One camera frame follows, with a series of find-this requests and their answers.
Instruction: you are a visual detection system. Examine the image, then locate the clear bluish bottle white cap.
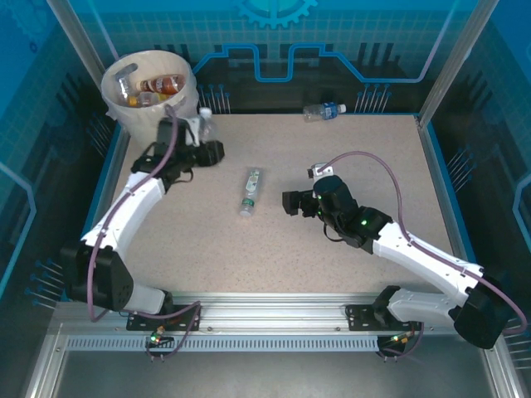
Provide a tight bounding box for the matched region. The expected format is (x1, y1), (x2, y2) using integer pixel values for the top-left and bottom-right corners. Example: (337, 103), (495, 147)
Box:
(197, 106), (221, 145)

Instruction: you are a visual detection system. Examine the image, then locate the clear bottle green white label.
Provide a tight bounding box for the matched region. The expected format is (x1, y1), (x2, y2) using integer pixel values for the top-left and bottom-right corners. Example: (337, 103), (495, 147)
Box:
(239, 166), (266, 218)

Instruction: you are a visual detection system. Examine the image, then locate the brown coffee drink bottle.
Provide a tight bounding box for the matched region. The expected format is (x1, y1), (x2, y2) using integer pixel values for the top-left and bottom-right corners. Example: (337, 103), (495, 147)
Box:
(139, 73), (187, 95)

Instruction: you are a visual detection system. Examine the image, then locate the clear bottle blue label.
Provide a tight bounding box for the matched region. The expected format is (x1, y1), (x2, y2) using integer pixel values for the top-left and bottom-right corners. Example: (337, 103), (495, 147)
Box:
(302, 102), (348, 124)

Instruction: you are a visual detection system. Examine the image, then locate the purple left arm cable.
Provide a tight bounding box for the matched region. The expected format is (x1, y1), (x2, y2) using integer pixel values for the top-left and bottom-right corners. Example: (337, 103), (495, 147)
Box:
(89, 104), (203, 362)

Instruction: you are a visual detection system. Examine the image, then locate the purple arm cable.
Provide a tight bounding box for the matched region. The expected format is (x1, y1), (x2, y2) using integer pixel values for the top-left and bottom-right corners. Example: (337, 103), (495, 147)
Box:
(323, 151), (529, 362)
(89, 104), (203, 362)

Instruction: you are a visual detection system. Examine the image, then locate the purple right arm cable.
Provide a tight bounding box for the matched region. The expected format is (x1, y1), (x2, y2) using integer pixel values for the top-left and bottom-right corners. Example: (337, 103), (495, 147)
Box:
(323, 151), (529, 362)

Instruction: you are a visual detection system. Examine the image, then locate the aluminium front rail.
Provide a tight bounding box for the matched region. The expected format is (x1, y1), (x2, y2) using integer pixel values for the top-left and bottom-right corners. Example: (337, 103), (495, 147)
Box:
(49, 291), (470, 335)

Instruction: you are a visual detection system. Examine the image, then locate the slotted grey cable duct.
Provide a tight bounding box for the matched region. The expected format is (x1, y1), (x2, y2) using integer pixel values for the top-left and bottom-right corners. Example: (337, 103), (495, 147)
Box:
(65, 335), (381, 353)

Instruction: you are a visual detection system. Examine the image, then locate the aluminium frame post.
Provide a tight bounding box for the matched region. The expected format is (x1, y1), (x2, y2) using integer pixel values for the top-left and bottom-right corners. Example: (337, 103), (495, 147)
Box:
(417, 0), (501, 128)
(45, 0), (121, 80)

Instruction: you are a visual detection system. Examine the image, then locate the aluminium frame bar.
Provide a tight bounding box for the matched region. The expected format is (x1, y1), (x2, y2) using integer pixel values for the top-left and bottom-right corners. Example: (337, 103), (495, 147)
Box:
(24, 331), (70, 398)
(480, 346), (531, 398)

